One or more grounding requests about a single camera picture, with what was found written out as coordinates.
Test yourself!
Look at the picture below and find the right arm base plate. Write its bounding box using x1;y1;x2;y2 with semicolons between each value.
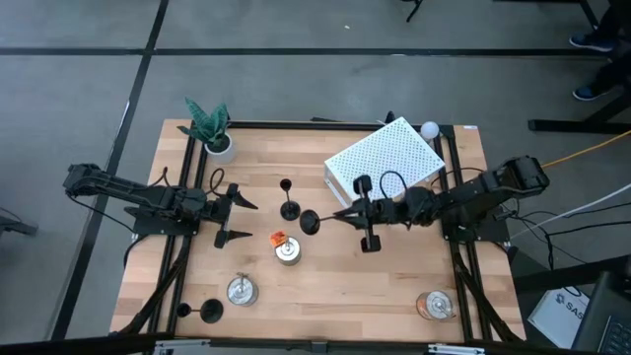
443;216;510;244

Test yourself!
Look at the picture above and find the person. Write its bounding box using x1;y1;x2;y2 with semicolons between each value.
594;0;631;95

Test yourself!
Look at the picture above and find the black left wrist camera cable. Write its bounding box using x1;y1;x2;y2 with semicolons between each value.
208;168;226;196

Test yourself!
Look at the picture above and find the white cable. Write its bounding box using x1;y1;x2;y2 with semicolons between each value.
510;182;631;239

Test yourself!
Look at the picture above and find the black chair base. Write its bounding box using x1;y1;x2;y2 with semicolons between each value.
0;206;39;239

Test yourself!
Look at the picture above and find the bare silver tin can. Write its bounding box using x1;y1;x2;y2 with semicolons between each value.
226;271;259;308

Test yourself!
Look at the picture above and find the yellow extension cable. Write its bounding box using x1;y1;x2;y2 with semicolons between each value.
541;129;631;170

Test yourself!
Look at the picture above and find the black floor cable bundle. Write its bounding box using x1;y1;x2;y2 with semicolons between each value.
507;201;631;270

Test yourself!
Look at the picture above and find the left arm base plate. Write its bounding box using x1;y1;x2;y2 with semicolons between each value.
123;205;202;237

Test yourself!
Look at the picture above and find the white printed box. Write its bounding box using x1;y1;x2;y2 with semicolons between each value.
526;288;591;349

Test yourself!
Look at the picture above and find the dark laptop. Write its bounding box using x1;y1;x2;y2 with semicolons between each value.
571;270;631;353

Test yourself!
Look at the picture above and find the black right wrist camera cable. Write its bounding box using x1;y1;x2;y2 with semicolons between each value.
378;170;409;199

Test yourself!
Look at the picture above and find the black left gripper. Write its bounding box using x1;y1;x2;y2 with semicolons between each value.
199;182;259;249

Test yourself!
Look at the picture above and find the snake plant in white pot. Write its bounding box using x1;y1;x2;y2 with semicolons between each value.
176;96;237;165

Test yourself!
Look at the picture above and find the white perforated metal shelf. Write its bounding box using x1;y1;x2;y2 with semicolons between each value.
323;116;447;208

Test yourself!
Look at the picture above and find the tin can torn orange label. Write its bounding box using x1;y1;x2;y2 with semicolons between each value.
268;230;303;267

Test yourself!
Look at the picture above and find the black candlestick holder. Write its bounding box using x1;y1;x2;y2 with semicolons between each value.
278;177;302;222
175;298;225;325
299;208;341;237

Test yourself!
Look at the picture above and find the tin can orange heart label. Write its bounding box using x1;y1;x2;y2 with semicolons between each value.
415;289;457;322

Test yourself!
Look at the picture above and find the black desk leg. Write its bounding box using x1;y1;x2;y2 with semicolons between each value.
526;91;631;135

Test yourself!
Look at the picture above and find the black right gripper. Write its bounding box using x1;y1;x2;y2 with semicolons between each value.
334;175;407;254

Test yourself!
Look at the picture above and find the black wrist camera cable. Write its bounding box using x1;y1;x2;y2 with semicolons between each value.
208;168;226;196
378;170;409;199

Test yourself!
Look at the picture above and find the person's blue shoe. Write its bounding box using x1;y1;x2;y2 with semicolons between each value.
569;33;615;53
572;85;610;103

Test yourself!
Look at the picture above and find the white ball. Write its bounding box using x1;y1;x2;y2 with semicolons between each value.
419;120;441;141

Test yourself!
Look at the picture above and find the silver metal bracket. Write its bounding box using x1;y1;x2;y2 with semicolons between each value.
152;338;211;355
427;343;487;355

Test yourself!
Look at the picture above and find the black tripod leg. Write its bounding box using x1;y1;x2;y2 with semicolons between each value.
401;0;425;24

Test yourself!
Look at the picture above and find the black desk edge bar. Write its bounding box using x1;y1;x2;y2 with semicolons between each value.
512;254;631;295

